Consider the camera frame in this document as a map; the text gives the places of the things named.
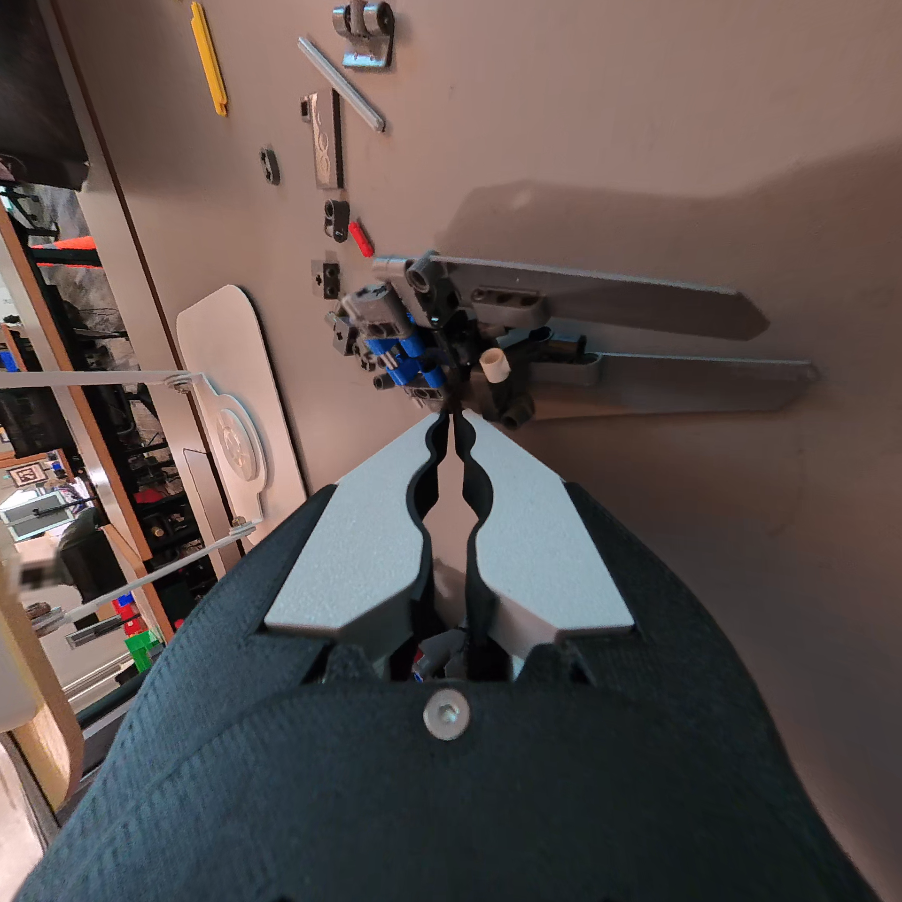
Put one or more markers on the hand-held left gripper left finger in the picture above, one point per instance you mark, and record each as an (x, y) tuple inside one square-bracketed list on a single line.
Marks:
[(345, 557)]

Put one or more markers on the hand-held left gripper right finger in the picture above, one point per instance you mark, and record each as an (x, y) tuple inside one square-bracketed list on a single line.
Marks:
[(557, 557)]

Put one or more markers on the blue grey lego assembly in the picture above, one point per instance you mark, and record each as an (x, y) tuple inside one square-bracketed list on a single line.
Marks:
[(634, 303)]

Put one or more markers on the black multicolour lego model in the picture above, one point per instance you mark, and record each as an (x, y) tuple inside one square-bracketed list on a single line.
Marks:
[(440, 645)]

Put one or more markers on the grey lego cube brick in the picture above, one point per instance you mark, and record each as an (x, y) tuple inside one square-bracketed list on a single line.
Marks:
[(342, 337), (326, 277)]

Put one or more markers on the red lego pin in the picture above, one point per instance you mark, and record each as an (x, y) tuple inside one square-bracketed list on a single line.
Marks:
[(360, 237)]

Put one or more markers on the small dark grey lego connector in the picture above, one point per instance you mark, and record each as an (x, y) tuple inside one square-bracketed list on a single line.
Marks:
[(337, 220)]

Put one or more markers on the dark grey flat lego tile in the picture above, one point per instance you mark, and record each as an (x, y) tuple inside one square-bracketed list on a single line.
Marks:
[(324, 141)]

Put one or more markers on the light grey lego axle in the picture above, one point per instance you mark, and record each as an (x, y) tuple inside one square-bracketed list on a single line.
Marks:
[(340, 83)]

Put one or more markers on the yellow lego axle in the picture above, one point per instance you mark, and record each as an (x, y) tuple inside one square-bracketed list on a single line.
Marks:
[(208, 60)]

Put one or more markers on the grey double lego connector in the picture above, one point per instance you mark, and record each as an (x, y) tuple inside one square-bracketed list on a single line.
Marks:
[(363, 28)]

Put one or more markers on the lego set box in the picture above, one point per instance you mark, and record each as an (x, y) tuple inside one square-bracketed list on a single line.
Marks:
[(35, 84)]

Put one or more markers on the grey rectangular desk panel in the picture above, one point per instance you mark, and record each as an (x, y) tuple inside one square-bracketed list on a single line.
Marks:
[(204, 493)]

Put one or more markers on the green storage crate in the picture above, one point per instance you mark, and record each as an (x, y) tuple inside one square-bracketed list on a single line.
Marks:
[(144, 650)]

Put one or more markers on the red storage crate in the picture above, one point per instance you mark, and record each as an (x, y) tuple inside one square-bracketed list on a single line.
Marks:
[(127, 611)]

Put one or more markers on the black metal shelving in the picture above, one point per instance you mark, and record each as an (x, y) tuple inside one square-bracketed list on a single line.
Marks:
[(141, 458)]

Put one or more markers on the black white marker tag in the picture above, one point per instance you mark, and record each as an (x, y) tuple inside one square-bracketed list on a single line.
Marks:
[(28, 474)]

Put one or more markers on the orange bar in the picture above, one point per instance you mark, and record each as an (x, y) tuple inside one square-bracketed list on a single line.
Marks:
[(70, 244)]

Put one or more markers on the pale stand bracket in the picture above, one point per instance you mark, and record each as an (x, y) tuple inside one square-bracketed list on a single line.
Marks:
[(236, 437)]

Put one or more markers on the white rounded base plate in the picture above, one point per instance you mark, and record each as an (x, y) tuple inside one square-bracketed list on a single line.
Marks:
[(232, 331)]

